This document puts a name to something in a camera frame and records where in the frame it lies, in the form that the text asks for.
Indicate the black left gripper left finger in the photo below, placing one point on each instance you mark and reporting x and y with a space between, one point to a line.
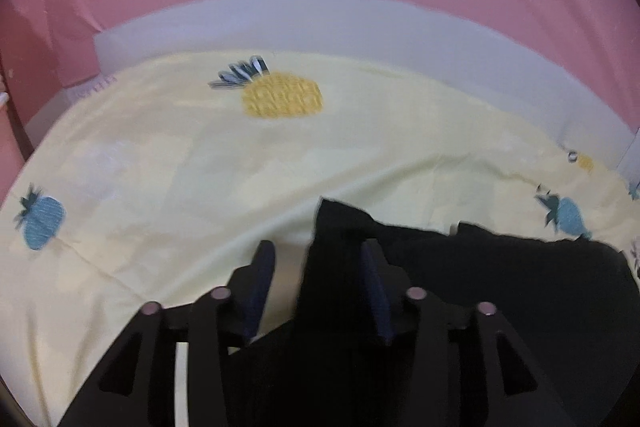
134 382

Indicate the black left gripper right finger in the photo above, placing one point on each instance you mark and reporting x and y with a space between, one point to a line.
453 366

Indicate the black large coat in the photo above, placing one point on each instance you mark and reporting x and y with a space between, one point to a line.
575 304

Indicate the yellow pineapple print bedsheet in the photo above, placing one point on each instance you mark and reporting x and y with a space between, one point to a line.
159 186

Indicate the white bed headboard panel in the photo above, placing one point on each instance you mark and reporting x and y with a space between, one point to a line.
464 54

